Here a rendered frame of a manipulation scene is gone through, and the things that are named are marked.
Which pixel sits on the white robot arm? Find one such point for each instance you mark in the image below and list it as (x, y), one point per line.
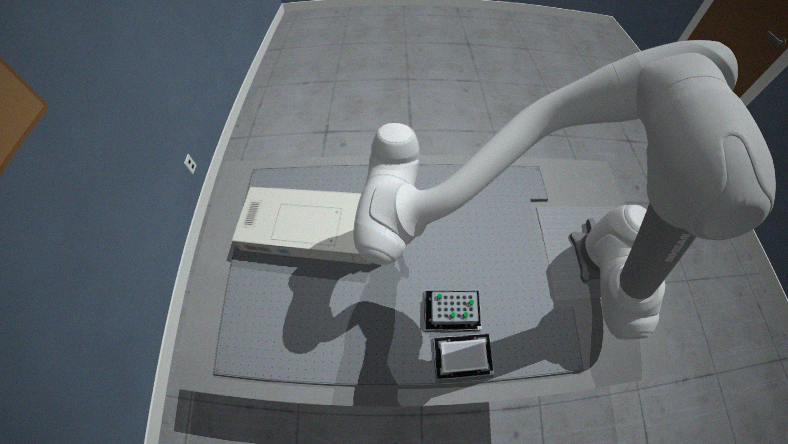
(707, 162)

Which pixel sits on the black rectangular frame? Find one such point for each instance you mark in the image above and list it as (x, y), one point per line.
(463, 374)

